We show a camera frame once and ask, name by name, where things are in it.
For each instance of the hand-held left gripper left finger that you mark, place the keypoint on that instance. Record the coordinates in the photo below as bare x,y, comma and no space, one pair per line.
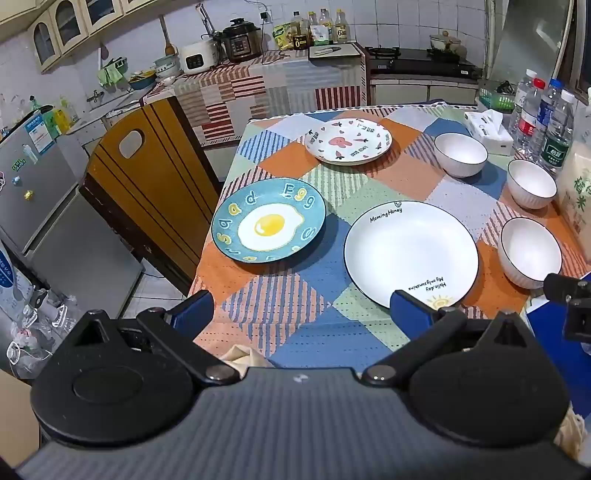
191,308

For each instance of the dark label oil bottle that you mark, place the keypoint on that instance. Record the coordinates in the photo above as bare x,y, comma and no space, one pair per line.
299,39

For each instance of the patchwork tablecloth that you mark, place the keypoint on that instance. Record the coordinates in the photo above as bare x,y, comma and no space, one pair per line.
295,314

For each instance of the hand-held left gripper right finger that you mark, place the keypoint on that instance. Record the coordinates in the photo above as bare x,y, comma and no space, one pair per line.
408,311

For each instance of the clear bag of rice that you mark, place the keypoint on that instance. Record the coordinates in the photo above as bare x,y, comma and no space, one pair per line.
577,184

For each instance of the black pressure cooker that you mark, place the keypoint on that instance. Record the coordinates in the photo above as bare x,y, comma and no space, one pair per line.
240,44

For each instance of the clear plastic bags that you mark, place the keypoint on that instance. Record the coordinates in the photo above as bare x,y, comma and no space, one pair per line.
37,337

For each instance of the yellow snack bag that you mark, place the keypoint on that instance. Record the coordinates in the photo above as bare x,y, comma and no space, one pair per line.
281,38

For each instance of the large plain white plate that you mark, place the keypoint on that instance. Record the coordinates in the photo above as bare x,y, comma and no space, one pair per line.
411,249

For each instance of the white tissue box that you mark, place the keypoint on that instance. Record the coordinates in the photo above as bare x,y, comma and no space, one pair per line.
489,134

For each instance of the silver refrigerator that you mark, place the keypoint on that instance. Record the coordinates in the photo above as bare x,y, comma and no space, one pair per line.
51,198

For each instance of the green dish cloth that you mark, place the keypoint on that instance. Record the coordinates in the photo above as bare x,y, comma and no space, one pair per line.
111,74

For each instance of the green plastic basket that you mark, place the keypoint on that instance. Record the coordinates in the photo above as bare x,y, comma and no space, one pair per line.
494,99

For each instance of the slim yellow oil bottle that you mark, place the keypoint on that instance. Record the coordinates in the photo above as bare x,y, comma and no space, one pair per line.
340,28

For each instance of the metal faucet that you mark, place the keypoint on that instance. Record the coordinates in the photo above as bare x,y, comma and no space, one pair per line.
94,96

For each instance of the blue serving bowl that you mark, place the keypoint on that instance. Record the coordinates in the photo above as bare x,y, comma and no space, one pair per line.
141,82

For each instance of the blue cap water bottle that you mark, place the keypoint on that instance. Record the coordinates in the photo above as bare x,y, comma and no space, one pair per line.
549,104

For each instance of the white rice cooker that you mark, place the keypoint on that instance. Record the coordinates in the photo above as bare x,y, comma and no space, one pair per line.
197,56

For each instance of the wooden spoon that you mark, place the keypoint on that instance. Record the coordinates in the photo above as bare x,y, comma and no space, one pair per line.
168,44

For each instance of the white rabbit carrot plate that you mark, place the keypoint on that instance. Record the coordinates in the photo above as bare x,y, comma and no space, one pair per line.
346,143

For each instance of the yellow detergent bottle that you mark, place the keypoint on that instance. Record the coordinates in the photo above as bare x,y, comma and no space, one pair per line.
64,117

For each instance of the red label water bottle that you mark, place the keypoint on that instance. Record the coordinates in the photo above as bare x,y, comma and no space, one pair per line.
526,124

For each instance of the black gas stove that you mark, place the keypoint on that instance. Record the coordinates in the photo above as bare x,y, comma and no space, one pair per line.
415,62

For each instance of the white cutting board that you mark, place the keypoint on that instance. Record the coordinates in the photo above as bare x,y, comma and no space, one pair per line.
334,50

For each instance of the white cooking pot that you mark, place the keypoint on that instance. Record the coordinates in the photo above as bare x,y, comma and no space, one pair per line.
444,42

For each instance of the white ribbed bowl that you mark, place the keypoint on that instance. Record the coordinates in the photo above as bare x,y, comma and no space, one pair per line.
531,182
461,152
531,249

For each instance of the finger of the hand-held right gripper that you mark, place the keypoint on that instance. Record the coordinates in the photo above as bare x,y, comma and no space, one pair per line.
561,288
581,327

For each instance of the green label water bottle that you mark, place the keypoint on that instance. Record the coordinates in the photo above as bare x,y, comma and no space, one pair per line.
556,147

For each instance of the cream wall cabinets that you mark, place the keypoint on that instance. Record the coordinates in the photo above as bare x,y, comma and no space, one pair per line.
69,23

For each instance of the blue fried egg plate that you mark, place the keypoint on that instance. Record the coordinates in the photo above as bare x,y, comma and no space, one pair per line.
268,226

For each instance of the stack of pale bowls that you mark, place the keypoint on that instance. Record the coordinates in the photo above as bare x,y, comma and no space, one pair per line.
167,67

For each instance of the blue white printed bag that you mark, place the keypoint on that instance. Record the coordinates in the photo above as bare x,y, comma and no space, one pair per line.
7,281

